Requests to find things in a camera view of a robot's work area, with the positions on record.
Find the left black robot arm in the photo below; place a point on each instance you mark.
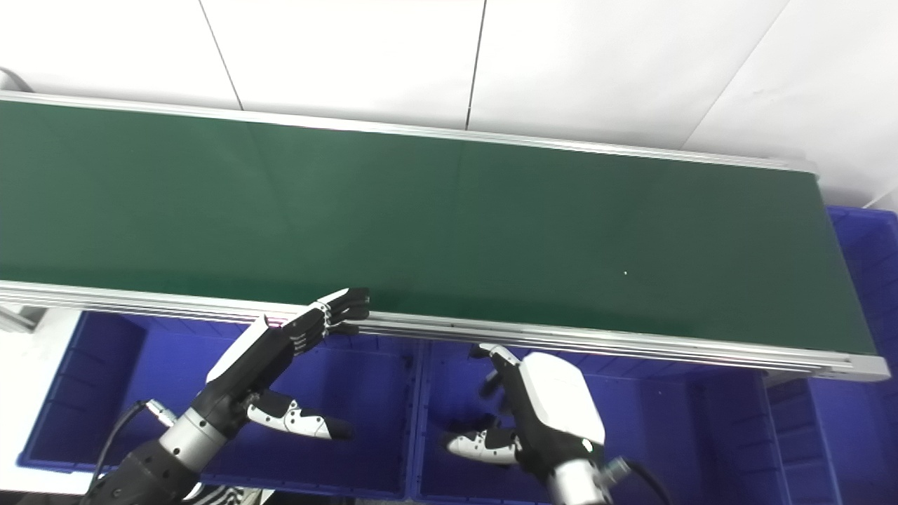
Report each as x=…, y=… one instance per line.
x=154, y=466

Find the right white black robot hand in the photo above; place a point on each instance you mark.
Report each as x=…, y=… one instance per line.
x=554, y=407

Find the aluminium conveyor support leg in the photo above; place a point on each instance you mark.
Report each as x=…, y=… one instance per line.
x=17, y=319

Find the green conveyor belt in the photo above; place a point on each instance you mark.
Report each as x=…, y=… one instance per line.
x=449, y=210

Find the grey conveyor end housing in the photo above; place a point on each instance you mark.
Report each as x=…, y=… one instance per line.
x=10, y=81

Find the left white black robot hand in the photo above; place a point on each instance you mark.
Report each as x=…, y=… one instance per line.
x=249, y=368

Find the blue plastic bin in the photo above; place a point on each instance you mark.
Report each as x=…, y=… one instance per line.
x=119, y=393
x=863, y=421
x=673, y=435

